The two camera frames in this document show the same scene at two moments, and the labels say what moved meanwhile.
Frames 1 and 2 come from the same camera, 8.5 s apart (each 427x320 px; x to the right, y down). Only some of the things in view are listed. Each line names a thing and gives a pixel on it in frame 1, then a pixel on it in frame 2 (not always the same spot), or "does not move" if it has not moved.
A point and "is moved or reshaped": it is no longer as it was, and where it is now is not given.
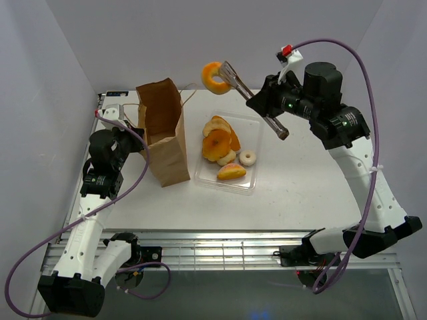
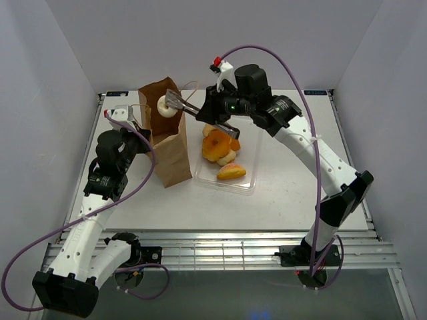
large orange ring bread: (216, 145) does not move
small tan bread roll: (229, 157) does not move
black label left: (117, 94) does not move
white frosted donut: (247, 161) to (164, 112)
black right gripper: (264, 101) to (210, 111)
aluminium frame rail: (230, 248) does not move
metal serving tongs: (230, 73) is moved or reshaped
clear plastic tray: (247, 126) does not move
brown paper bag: (161, 131) does not move
